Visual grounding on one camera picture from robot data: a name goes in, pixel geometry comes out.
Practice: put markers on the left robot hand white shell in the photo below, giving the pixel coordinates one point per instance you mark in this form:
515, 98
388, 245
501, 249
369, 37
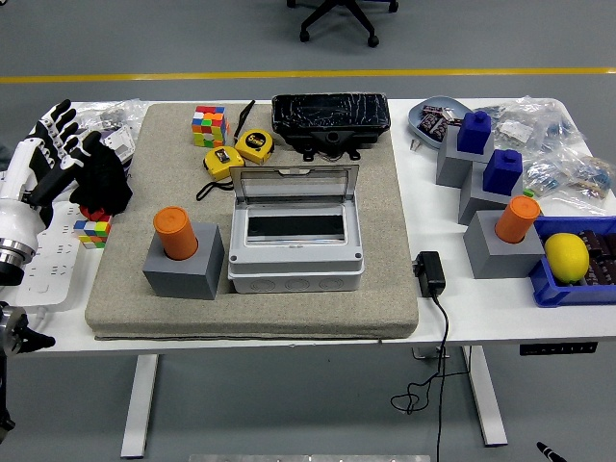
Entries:
19, 187

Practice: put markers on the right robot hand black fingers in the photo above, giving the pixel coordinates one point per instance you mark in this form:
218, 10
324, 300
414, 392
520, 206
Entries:
549, 453

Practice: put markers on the orange cylinder battery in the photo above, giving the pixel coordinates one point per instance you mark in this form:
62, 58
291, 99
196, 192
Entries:
174, 236
516, 219

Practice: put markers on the transparent hinged box lid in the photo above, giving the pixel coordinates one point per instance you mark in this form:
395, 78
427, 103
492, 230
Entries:
293, 185

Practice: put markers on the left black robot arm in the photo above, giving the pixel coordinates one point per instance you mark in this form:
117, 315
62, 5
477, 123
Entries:
9, 269

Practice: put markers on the blue block battery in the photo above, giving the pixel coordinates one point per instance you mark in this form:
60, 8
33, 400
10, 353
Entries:
474, 132
503, 173

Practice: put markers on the red object under glove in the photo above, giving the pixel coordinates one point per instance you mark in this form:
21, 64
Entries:
96, 213

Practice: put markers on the white table leg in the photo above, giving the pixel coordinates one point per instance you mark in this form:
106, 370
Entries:
139, 409
488, 399

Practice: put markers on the small colourful puzzle cube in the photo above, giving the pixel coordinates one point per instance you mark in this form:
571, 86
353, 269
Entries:
92, 233

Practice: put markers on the white power strip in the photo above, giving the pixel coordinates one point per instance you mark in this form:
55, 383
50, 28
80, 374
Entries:
53, 269

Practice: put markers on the black cloth glove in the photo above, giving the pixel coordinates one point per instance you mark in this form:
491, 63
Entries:
110, 183

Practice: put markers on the black table control panel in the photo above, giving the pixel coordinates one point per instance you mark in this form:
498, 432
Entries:
558, 349

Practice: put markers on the clear plastic bag small parts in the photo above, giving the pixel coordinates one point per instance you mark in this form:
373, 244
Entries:
118, 113

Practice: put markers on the blue plastic bin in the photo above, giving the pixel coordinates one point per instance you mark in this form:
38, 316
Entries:
568, 293

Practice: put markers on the dark brown snack packet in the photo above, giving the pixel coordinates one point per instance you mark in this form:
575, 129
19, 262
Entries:
599, 243
601, 272

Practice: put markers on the yellow lemon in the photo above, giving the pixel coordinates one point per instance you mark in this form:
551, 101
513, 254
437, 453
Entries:
567, 257

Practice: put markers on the grey block with round hole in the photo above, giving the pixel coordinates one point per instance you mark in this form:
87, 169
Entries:
192, 284

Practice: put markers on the grey block holder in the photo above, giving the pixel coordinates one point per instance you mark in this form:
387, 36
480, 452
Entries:
474, 204
500, 260
450, 166

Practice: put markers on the large colourful puzzle cube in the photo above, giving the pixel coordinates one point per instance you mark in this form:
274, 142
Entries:
209, 126

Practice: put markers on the black power adapter plug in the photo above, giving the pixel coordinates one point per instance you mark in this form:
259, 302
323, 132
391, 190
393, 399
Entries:
430, 274

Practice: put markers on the yellow tape measure 5m print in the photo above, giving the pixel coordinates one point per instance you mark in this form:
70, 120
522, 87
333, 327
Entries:
255, 144

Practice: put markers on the plastic bag blue parts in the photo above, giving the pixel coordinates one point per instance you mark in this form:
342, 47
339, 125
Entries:
592, 180
560, 127
546, 175

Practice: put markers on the grey-brown fabric mat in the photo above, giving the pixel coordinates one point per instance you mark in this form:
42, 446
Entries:
385, 216

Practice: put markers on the black wrapped device case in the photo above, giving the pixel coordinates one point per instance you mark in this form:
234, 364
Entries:
332, 113

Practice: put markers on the plastic bag white parts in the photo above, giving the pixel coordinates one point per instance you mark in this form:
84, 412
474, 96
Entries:
515, 127

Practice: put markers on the blue-grey oval plate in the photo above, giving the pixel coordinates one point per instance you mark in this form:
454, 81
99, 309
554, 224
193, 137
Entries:
416, 118

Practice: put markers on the black office chair base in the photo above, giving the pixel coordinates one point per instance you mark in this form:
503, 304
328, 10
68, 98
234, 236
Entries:
339, 17

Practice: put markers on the white wall socket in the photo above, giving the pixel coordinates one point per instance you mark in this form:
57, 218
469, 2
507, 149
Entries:
120, 144

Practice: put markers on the grey plastic enclosure box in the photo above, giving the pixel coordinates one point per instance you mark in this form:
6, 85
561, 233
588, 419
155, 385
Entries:
293, 274

